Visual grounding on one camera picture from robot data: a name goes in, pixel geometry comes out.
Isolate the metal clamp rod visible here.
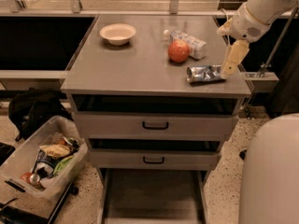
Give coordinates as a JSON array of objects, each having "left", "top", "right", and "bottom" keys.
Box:
[{"left": 255, "top": 7, "right": 298, "bottom": 78}]

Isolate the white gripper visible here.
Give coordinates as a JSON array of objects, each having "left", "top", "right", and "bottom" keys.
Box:
[{"left": 217, "top": 4, "right": 271, "bottom": 78}]

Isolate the crushed redbull can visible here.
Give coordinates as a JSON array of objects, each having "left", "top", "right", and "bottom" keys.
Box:
[{"left": 187, "top": 65, "right": 222, "bottom": 83}]

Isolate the white bowl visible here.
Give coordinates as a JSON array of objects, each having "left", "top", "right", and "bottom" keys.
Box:
[{"left": 99, "top": 23, "right": 136, "bottom": 46}]

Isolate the blue white snack bag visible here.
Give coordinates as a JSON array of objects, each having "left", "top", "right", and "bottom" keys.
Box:
[{"left": 32, "top": 150, "right": 58, "bottom": 178}]

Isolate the open bottom drawer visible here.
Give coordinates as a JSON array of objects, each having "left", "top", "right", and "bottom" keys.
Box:
[{"left": 96, "top": 169, "right": 208, "bottom": 224}]

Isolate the yellow chip bag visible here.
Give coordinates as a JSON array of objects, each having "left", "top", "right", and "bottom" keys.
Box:
[{"left": 40, "top": 145, "right": 71, "bottom": 159}]

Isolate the red apple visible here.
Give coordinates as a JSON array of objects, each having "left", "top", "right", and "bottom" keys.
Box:
[{"left": 167, "top": 40, "right": 189, "bottom": 63}]

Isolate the white plastic bottle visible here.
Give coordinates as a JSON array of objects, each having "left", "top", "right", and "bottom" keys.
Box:
[{"left": 164, "top": 30, "right": 206, "bottom": 60}]

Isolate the small can in bin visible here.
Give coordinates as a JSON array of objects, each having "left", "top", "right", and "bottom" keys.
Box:
[{"left": 29, "top": 174, "right": 40, "bottom": 185}]

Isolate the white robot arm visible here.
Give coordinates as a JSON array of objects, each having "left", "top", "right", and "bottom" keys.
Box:
[{"left": 218, "top": 0, "right": 299, "bottom": 224}]

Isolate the top grey drawer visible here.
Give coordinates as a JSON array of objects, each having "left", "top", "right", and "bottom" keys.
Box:
[{"left": 74, "top": 112, "right": 238, "bottom": 141}]

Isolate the green snack bag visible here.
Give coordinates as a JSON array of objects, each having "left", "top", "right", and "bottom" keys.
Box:
[{"left": 53, "top": 155, "right": 73, "bottom": 175}]

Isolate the black backpack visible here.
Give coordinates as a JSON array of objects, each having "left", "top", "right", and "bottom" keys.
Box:
[{"left": 8, "top": 90, "right": 72, "bottom": 142}]

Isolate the grey drawer cabinet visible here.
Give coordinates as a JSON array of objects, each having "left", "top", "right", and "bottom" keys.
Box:
[{"left": 60, "top": 14, "right": 252, "bottom": 224}]

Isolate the white cable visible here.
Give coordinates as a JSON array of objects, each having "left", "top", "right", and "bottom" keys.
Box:
[{"left": 220, "top": 8, "right": 235, "bottom": 53}]

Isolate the clear plastic bin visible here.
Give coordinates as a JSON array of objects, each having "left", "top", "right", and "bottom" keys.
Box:
[{"left": 0, "top": 116, "right": 88, "bottom": 200}]

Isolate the middle grey drawer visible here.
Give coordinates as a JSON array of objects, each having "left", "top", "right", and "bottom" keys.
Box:
[{"left": 89, "top": 148, "right": 221, "bottom": 171}]

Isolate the black office chair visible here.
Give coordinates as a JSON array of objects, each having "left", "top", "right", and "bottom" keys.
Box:
[{"left": 239, "top": 149, "right": 247, "bottom": 161}]

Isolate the grey drawer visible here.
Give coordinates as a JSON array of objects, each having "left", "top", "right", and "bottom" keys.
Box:
[
  {"left": 74, "top": 112, "right": 238, "bottom": 141},
  {"left": 89, "top": 148, "right": 221, "bottom": 171}
]

